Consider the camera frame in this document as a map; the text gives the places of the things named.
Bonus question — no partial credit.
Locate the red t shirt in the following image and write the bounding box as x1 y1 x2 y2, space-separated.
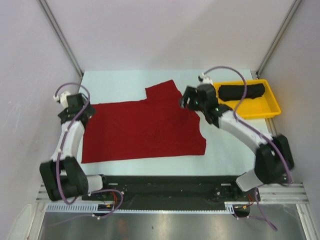
81 80 207 164

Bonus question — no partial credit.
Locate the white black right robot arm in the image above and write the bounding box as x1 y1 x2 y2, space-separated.
179 83 295 201

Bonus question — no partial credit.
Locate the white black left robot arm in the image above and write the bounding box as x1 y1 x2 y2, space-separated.
39 91 111 202

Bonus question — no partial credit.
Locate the rolled black t shirt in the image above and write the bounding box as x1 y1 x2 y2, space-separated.
218 83 265 102

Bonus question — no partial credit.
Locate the yellow plastic tray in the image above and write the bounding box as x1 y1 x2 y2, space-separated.
213 79 282 120

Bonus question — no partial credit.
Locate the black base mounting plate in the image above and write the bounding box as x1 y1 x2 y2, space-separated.
102 175 260 202

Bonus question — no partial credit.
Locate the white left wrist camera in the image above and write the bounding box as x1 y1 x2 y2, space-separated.
53 91 71 109

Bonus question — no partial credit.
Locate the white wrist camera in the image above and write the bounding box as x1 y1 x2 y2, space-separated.
198 74 213 85
53 91 71 109

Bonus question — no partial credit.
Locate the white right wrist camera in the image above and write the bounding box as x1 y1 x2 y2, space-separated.
198 74 213 85

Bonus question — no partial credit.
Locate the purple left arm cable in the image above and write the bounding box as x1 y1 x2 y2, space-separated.
53 82 125 221

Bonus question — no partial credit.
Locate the white slotted cable duct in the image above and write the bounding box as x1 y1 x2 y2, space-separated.
46 202 241 215

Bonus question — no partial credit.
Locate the aluminium frame rail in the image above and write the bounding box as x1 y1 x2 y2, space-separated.
35 183 309 204

